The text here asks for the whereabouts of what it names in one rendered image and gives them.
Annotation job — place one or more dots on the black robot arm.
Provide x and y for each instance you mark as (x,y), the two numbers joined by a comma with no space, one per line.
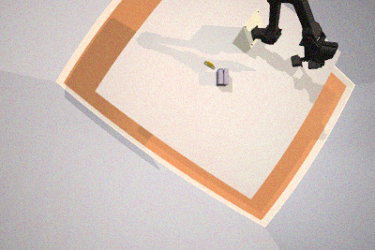
(310,33)

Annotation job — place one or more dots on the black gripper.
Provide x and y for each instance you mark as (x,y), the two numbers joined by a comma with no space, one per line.
(297,60)

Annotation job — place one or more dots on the gold coin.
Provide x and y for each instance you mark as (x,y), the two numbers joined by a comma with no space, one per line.
(210,64)

